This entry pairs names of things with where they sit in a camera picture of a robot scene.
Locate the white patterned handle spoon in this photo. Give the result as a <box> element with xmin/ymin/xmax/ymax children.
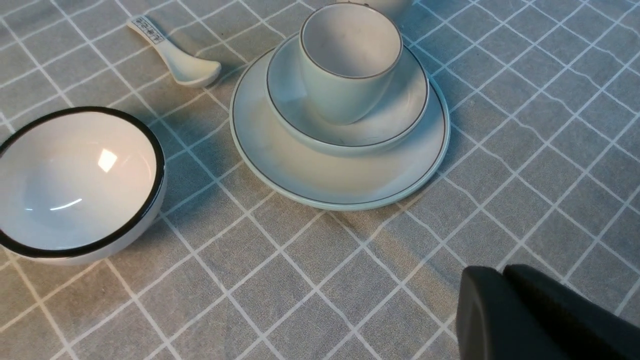
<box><xmin>126</xmin><ymin>15</ymin><xmax>222</xmax><ymax>88</ymax></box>

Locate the pale green cup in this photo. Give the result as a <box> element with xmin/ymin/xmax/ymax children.
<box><xmin>298</xmin><ymin>2</ymin><xmax>403</xmax><ymax>126</ymax></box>

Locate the white bowl black rim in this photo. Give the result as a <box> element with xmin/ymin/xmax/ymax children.
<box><xmin>0</xmin><ymin>105</ymin><xmax>169</xmax><ymax>265</ymax></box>

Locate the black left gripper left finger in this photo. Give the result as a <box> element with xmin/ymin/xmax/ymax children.
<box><xmin>455</xmin><ymin>266</ymin><xmax>556</xmax><ymax>360</ymax></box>

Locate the pale green large plate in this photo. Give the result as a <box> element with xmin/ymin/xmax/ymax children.
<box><xmin>229</xmin><ymin>48</ymin><xmax>451</xmax><ymax>211</ymax></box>

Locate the grey checked tablecloth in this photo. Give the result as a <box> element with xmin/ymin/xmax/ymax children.
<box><xmin>0</xmin><ymin>0</ymin><xmax>640</xmax><ymax>360</ymax></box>

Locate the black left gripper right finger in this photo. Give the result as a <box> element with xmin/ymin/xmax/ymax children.
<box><xmin>502</xmin><ymin>264</ymin><xmax>640</xmax><ymax>360</ymax></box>

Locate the white illustrated cup black rim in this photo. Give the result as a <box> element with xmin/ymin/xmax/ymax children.
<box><xmin>337</xmin><ymin>0</ymin><xmax>414</xmax><ymax>21</ymax></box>

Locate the pale green shallow bowl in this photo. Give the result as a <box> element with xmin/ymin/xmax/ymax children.
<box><xmin>265</xmin><ymin>34</ymin><xmax>430</xmax><ymax>157</ymax></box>

